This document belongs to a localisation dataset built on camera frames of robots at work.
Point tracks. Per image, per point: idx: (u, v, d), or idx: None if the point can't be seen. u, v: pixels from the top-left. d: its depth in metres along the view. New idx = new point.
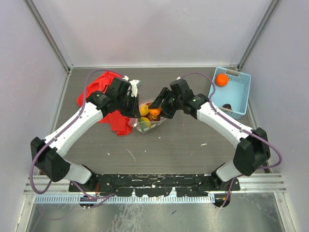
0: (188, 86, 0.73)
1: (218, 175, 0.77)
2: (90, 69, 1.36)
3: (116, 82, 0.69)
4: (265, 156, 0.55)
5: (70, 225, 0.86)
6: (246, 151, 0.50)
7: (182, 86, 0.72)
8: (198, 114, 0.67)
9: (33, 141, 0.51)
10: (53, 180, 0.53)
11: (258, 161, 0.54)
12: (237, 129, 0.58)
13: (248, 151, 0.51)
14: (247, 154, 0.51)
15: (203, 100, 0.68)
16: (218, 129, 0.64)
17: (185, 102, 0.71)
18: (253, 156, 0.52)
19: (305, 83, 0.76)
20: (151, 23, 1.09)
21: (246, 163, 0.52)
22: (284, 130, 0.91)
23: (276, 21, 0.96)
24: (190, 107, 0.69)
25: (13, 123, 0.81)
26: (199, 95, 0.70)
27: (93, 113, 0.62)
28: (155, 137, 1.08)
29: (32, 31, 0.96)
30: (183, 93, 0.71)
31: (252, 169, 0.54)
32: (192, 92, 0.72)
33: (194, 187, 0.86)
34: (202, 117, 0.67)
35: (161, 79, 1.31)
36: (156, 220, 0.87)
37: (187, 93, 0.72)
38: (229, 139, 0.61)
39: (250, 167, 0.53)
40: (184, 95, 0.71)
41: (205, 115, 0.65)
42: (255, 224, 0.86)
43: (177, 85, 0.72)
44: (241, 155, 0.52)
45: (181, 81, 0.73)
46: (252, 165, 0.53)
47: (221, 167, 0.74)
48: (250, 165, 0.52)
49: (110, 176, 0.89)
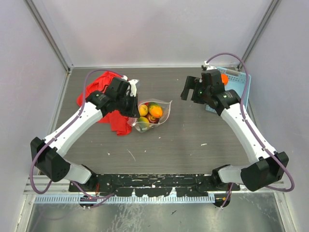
0: (220, 79, 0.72)
1: (219, 175, 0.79)
2: (90, 69, 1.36)
3: (115, 82, 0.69)
4: (275, 180, 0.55)
5: (69, 225, 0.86)
6: (262, 173, 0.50)
7: (214, 78, 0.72)
8: (222, 111, 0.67)
9: (33, 141, 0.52)
10: (53, 179, 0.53)
11: (266, 182, 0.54)
12: (259, 146, 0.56)
13: (262, 172, 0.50)
14: (260, 176, 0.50)
15: (233, 98, 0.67)
16: (239, 137, 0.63)
17: (214, 94, 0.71)
18: (264, 178, 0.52)
19: (305, 83, 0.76)
20: (150, 23, 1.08)
21: (255, 182, 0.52)
22: (284, 130, 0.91)
23: (276, 21, 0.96)
24: (218, 101, 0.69)
25: (13, 123, 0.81)
26: (231, 93, 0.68)
27: (92, 113, 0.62)
28: (155, 138, 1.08)
29: (32, 30, 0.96)
30: (214, 85, 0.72)
31: (258, 187, 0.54)
32: (223, 86, 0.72)
33: (194, 187, 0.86)
34: (227, 119, 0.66)
35: (161, 78, 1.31)
36: (156, 220, 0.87)
37: (217, 85, 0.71)
38: (246, 151, 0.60)
39: (257, 187, 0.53)
40: (213, 88, 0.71)
41: (231, 118, 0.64)
42: (255, 224, 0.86)
43: (209, 75, 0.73)
44: (253, 173, 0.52)
45: (217, 72, 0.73)
46: (260, 185, 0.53)
47: (224, 169, 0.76)
48: (258, 185, 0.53)
49: (110, 176, 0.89)
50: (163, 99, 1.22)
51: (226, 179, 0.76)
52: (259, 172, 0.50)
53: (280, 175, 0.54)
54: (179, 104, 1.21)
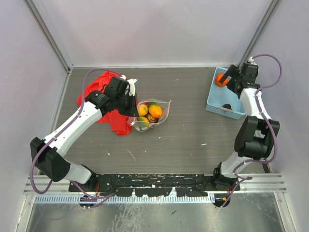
0: (255, 72, 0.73)
1: (220, 167, 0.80)
2: (90, 69, 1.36)
3: (114, 82, 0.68)
4: (263, 150, 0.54)
5: (70, 225, 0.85)
6: (248, 124, 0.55)
7: (248, 68, 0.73)
8: (242, 93, 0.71)
9: (33, 142, 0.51)
10: (53, 179, 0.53)
11: (254, 146, 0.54)
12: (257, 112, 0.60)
13: (250, 125, 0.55)
14: (246, 128, 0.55)
15: (255, 86, 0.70)
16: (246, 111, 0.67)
17: (241, 81, 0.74)
18: (251, 135, 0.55)
19: (305, 83, 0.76)
20: (150, 23, 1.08)
21: (241, 136, 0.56)
22: (284, 130, 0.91)
23: (276, 22, 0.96)
24: (241, 86, 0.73)
25: (13, 123, 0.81)
26: (256, 84, 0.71)
27: (92, 112, 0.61)
28: (155, 138, 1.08)
29: (32, 30, 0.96)
30: (246, 75, 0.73)
31: (243, 148, 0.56)
32: (254, 79, 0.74)
33: (194, 187, 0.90)
34: (243, 96, 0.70)
35: (161, 78, 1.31)
36: (156, 220, 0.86)
37: (249, 77, 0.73)
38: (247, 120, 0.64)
39: (242, 144, 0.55)
40: (244, 77, 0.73)
41: (245, 94, 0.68)
42: (255, 224, 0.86)
43: (246, 64, 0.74)
44: (242, 128, 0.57)
45: (254, 65, 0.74)
46: (245, 141, 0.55)
47: (225, 160, 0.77)
48: (243, 140, 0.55)
49: (110, 175, 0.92)
50: (163, 99, 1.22)
51: (225, 170, 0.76)
52: (245, 122, 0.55)
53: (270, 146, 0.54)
54: (179, 104, 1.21)
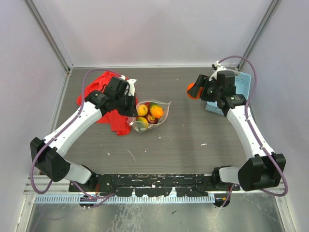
0: (232, 81, 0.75)
1: (220, 173, 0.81)
2: (89, 69, 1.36)
3: (114, 82, 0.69)
4: (271, 183, 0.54)
5: (70, 224, 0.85)
6: (255, 169, 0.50)
7: (227, 79, 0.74)
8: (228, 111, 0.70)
9: (33, 141, 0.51)
10: (53, 179, 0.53)
11: (262, 183, 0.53)
12: (258, 144, 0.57)
13: (257, 169, 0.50)
14: (253, 174, 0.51)
15: (241, 101, 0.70)
16: (240, 136, 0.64)
17: (223, 95, 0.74)
18: (259, 177, 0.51)
19: (304, 83, 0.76)
20: (150, 23, 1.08)
21: (248, 179, 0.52)
22: (284, 130, 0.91)
23: (277, 21, 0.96)
24: (225, 102, 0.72)
25: (13, 123, 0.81)
26: (239, 96, 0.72)
27: (91, 112, 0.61)
28: (155, 138, 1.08)
29: (31, 29, 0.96)
30: (226, 86, 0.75)
31: (252, 187, 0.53)
32: (234, 89, 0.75)
33: (194, 187, 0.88)
34: (232, 117, 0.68)
35: (161, 78, 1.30)
36: (156, 220, 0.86)
37: (229, 87, 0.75)
38: (246, 150, 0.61)
39: (251, 186, 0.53)
40: (225, 89, 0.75)
41: (235, 117, 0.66)
42: (255, 224, 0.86)
43: (223, 75, 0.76)
44: (247, 170, 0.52)
45: (231, 75, 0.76)
46: (255, 184, 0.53)
47: (225, 168, 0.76)
48: (252, 183, 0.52)
49: (110, 176, 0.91)
50: (163, 99, 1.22)
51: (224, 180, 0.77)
52: (252, 168, 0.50)
53: (276, 179, 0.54)
54: (179, 104, 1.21)
